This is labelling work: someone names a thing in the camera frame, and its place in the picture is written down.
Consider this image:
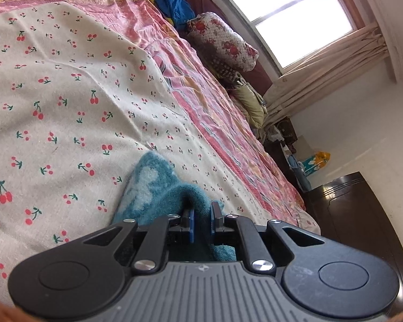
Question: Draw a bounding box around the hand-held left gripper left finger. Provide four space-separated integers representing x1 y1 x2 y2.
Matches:
82 208 197 273

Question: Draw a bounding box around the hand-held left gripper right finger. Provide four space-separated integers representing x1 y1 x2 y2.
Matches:
210 201 326 275

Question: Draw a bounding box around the teal fuzzy sweater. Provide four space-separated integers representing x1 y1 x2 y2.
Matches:
112 151 237 262

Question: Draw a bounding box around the dark nightstand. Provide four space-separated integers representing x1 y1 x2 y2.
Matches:
264 117 311 192

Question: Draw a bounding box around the folded blue cloth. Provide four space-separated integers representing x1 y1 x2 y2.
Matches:
287 156 311 192

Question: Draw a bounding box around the brown handbag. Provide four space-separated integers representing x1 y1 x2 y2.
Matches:
277 117 296 141

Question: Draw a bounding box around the orange green carton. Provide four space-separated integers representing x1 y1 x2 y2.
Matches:
305 152 331 177

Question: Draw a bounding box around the olive pillow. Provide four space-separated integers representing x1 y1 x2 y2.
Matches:
233 77 267 130

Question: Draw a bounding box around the pink patterned bed sheet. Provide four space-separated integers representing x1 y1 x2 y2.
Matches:
0 0 321 235

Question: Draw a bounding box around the dark wooden headboard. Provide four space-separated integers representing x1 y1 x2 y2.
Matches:
304 171 403 309

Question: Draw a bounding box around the cherry print bed sheet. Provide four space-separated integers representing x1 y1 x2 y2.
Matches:
0 2 289 289

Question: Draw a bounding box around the floral red white pillow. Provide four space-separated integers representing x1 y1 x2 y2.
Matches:
187 12 260 81

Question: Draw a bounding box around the beige curtain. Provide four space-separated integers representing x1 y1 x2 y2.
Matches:
264 23 390 131

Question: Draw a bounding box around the crumpled blue cloth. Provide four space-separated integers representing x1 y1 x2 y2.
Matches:
144 0 195 31

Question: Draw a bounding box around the window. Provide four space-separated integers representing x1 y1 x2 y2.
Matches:
215 0 360 71

